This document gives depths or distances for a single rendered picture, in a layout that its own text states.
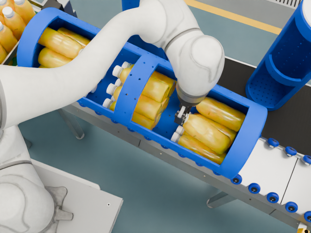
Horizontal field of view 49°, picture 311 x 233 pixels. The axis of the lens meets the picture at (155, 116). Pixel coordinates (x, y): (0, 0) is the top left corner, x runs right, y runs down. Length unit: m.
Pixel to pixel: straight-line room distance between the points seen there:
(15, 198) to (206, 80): 0.57
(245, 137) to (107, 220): 0.53
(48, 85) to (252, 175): 1.03
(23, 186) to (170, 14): 0.58
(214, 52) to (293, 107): 1.77
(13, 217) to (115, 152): 1.43
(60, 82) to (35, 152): 1.89
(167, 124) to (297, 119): 1.26
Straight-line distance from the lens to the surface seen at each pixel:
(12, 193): 0.98
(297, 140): 2.41
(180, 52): 0.79
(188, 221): 2.28
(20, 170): 1.05
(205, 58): 0.73
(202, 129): 1.14
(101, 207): 1.20
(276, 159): 1.47
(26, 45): 1.29
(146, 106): 1.20
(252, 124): 1.14
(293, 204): 1.40
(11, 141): 1.03
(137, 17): 0.77
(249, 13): 2.93
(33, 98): 0.53
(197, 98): 0.88
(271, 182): 1.44
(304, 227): 1.50
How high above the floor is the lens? 2.26
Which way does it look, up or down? 71 degrees down
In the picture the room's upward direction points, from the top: 6 degrees clockwise
